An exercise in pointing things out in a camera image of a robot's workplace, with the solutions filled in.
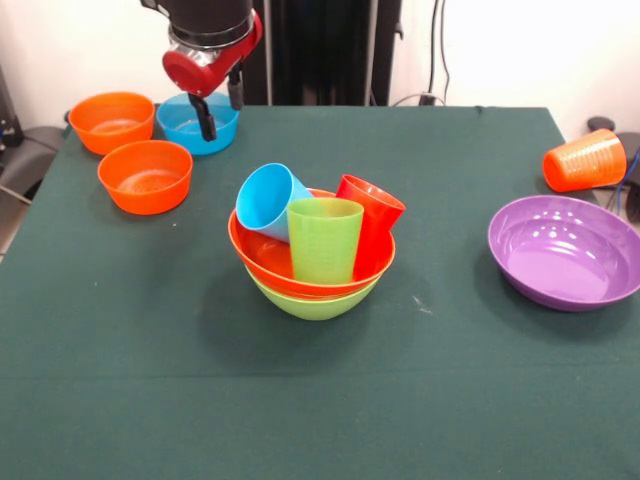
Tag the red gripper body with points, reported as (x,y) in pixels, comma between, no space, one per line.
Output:
(187,72)

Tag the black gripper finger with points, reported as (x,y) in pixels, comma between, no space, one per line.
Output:
(236,90)
(206,120)

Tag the small orange bowl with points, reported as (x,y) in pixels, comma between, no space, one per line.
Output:
(145,195)
(112,120)

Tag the blue cup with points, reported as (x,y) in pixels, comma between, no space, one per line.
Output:
(265,200)

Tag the wide orange bowl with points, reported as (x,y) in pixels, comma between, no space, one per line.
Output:
(260,260)

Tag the green cup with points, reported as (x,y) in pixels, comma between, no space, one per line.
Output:
(325,245)

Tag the red cup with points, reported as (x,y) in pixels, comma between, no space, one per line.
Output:
(375,225)

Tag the green bowl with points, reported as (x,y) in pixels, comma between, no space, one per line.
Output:
(310,307)

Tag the blue bowl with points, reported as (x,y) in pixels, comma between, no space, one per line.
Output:
(180,130)

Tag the grey chair base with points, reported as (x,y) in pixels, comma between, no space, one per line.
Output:
(30,155)

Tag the dark equipment rack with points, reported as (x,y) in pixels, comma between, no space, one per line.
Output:
(4,115)

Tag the dark green tablecloth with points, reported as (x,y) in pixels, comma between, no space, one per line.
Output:
(300,390)

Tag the orange cup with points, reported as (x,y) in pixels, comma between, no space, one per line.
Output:
(585,162)

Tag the purple bowl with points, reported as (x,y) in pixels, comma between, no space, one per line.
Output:
(560,260)

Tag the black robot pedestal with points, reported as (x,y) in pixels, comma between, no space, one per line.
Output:
(320,50)

